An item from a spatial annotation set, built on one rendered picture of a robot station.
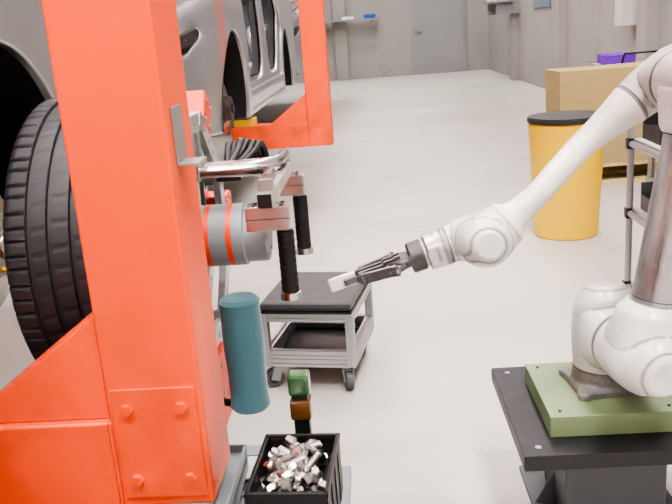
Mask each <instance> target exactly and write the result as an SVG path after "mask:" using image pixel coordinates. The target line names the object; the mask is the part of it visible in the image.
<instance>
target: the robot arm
mask: <svg viewBox="0 0 672 504"><path fill-rule="evenodd" d="M656 112H658V123H659V127H660V129H661V131H663V132H664V133H663V138H662V143H661V148H660V153H659V158H658V163H657V168H656V173H655V178H654V182H653V187H652V192H651V197H650V202H649V207H648V212H647V217H646V222H645V227H644V232H643V236H642V241H641V246H640V251H639V256H638V261H637V266H636V271H635V276H634V281H633V285H632V290H631V289H630V288H629V286H627V285H625V284H624V283H623V282H622V281H619V280H613V279H599V280H593V281H589V282H587V283H586V284H585V285H584V286H583V287H582V288H581V289H580V291H579V292H578V294H577V296H576V298H575V301H574V304H573V308H572V316H571V350H572V366H571V367H561V368H559V375H560V376H562V377H563V378H565V379H566V381H567V382H568V383H569V384H570V386H571V387H572V388H573V390H574V391H575V392H576V393H577V395H578V399H579V400H580V401H585V402H587V401H592V400H596V399H606V398H616V397H627V396H647V397H669V396H672V44H670V45H668V46H666V47H664V48H662V49H660V50H658V51H657V52H656V53H654V54H653V55H652V56H650V57H649V58H648V59H646V60H645V61H644V62H643V63H641V64H640V65H639V66H638V67H637V68H635V69H634V70H633V71H632V72H631V73H630V74H629V75H628V76H627V77H626V78H625V79H624V80H623V81H622V82H621V83H620V84H619V85H618V86H617V87H616V88H615V89H614V90H613V92H612V93H611V94H610V95H609V97H608V98H607V99H606V100H605V102H604V103H603V104H602V105H601V106H600V107H599V108H598V110H597V111H596V112H595V113H594V114H593V115H592V116H591V118H590V119H589V120H588V121H587V122H586V123H585V124H584V125H583V126H582V127H581V128H580V129H579V130H578V131H577V132H576V133H575V134H574V135H573V136H572V137H571V138H570V139H569V140H568V141H567V143H566V144H565V145H564V146H563V147H562V148H561V149H560V150H559V151H558V153H557V154H556V155H555V156H554V157H553V158H552V160H551V161H550V162H549V163H548V164H547V165H546V167H545V168H544V169H543V170H542V171H541V172H540V174H539V175H538V176H537V177H536V178H535V179H534V180H533V181H532V183H531V184H530V185H529V186H528V187H527V188H526V189H524V190H523V191H522V192H521V193H520V194H519V195H517V196H516V197H515V198H513V199H512V200H510V201H508V202H506V203H504V204H494V203H492V204H490V205H489V206H487V207H486V208H484V209H483V210H481V211H477V212H474V213H471V214H468V215H465V216H462V217H460V218H458V219H455V220H453V221H452V222H450V223H449V224H447V225H446V226H443V227H441V228H437V229H435V230H432V231H430V232H427V233H424V234H421V240H420V241H419V239H416V240H413V241H410V242H407V243H405V249H406V251H405V252H404V251H403V252H399V253H398V252H396V253H393V251H391V252H389V253H387V254H385V255H384V256H381V257H379V258H377V259H374V260H372V261H370V262H367V263H365V264H363V265H360V266H358V267H357V269H356V270H354V271H351V272H349V273H346V274H343V275H340V276H337V277H334V278H331V279H329V280H328V284H329V286H330V289H331V292H332V293H333V292H336V291H339V290H341V289H344V288H347V287H350V286H353V285H356V284H359V283H362V285H365V284H369V283H372V282H376V281H380V280H384V279H387V278H391V277H398V276H401V272H403V271H405V270H406V269H408V268H410V267H412V269H413V271H414V272H415V273H418V272H420V271H423V270H426V269H428V268H429V266H431V268H432V269H433V270H435V269H438V268H441V267H444V266H447V265H451V264H453V263H456V262H460V261H465V262H468V263H469V264H471V265H474V266H477V267H481V268H491V267H495V266H497V265H499V264H501V263H502V262H504V261H505V260H506V259H507V258H508V257H509V256H510V254H511V253H512V251H513V250H514V249H515V248H516V246H517V245H518V244H519V243H520V241H521V240H522V239H523V231H524V228H525V226H526V224H527V223H528V222H529V221H530V220H531V219H532V217H533V216H534V215H535V214H536V213H537V212H538V211H539V210H540V209H541V208H542V207H543V206H544V205H545V204H546V203H547V202H548V201H549V200H550V199H551V198H552V197H553V196H554V195H555V193H556V192H557V191H558V190H559V189H560V188H561V187H562V186H563V185H564V184H565V183H566V182H567V180H568V179H569V178H570V177H571V176H572V175H573V174H574V173H575V172H576V171H577V170H578V169H579V168H580V167H581V165H582V164H583V163H584V162H585V161H586V160H587V159H588V158H589V157H590V156H591V155H592V154H593V153H595V152H596V151H597V150H598V149H599V148H601V147H602V146H603V145H605V144H606V143H608V142H609V141H611V140H612V139H614V138H615V137H617V136H619V135H620V134H622V133H624V132H625V131H627V130H629V129H630V128H632V127H634V126H636V125H638V124H640V123H641V122H643V121H644V120H646V119H647V118H649V117H650V116H652V115H653V114H655V113H656ZM387 266H388V267H387Z"/></svg>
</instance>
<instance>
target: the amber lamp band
mask: <svg viewBox="0 0 672 504"><path fill-rule="evenodd" d="M289 404H290V414H291V419H292V420H310V419H311V418H312V412H313V405H312V395H311V393H309V395H308V400H302V401H292V396H291V399H290V403H289Z"/></svg>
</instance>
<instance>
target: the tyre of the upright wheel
mask: <svg viewBox="0 0 672 504"><path fill-rule="evenodd" d="M4 201H5V202H4V205H3V216H4V218H3V230H4V233H3V241H4V255H5V264H6V269H7V279H8V284H9V285H10V287H9V290H10V295H11V298H12V303H13V307H14V311H15V312H16V318H17V321H18V324H19V326H20V330H21V332H22V335H23V336H24V340H25V342H26V344H27V346H28V348H29V350H30V352H31V354H32V356H33V357H34V359H35V360H36V359H37V358H39V357H40V356H41V355H42V354H43V353H44V352H46V351H47V350H48V349H49V348H50V347H51V346H53V345H54V344H55V343H56V342H57V341H58V340H60V339H61V338H62V337H63V336H64V335H65V334H67V333H68V332H69V331H70V330H71V329H72V328H74V327H75V326H76V325H77V324H78V323H79V322H81V321H82V320H83V319H84V318H85V317H86V316H88V315H89V314H90V313H91V312H92V307H91V300H90V294H89V288H88V282H87V276H86V270H85V264H84V258H83V252H82V246H81V240H80V234H79V228H78V222H77V216H76V210H75V204H74V198H73V192H72V186H71V179H70V173H69V167H68V161H67V155H66V149H65V143H64V137H63V131H62V125H61V119H60V113H59V107H58V101H57V98H52V99H48V100H46V101H44V102H42V103H41V104H39V105H38V106H37V107H36V108H35V109H34V110H33V111H32V112H31V113H30V114H29V116H28V117H27V118H26V120H25V122H24V123H23V125H22V127H21V129H20V131H19V133H18V135H17V138H16V141H15V143H14V146H13V151H12V153H11V157H10V161H9V166H8V170H7V176H6V183H5V192H4Z"/></svg>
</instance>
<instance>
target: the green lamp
mask: <svg viewBox="0 0 672 504"><path fill-rule="evenodd" d="M287 383H288V393H289V396H308V395H309V393H310V388H311V383H310V372H309V370H308V369H299V370H290V371H289V373H288V377H287Z"/></svg>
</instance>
